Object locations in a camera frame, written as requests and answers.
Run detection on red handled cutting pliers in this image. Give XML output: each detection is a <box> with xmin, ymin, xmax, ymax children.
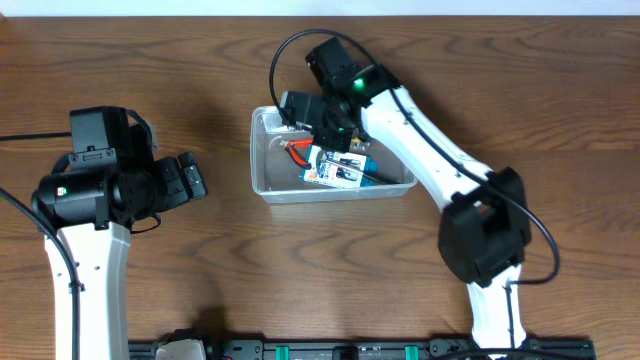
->
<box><xmin>279</xmin><ymin>138</ymin><xmax>315</xmax><ymax>170</ymax></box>

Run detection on teal white screwdriver set box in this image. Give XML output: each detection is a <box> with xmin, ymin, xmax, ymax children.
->
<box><xmin>302</xmin><ymin>145</ymin><xmax>378</xmax><ymax>188</ymax></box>

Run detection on clear plastic container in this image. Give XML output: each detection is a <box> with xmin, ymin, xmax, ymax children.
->
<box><xmin>250</xmin><ymin>106</ymin><xmax>417</xmax><ymax>204</ymax></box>

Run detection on black yellow handled screwdriver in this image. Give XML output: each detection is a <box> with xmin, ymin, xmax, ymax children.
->
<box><xmin>326</xmin><ymin>159</ymin><xmax>398</xmax><ymax>185</ymax></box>

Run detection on silver combination wrench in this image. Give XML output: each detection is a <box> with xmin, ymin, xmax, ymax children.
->
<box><xmin>350</xmin><ymin>138</ymin><xmax>371</xmax><ymax>152</ymax></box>

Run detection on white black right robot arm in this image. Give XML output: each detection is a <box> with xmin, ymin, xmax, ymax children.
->
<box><xmin>272</xmin><ymin>32</ymin><xmax>531</xmax><ymax>349</ymax></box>

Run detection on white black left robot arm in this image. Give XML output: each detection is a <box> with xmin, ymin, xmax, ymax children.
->
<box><xmin>32</xmin><ymin>106</ymin><xmax>208</xmax><ymax>359</ymax></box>

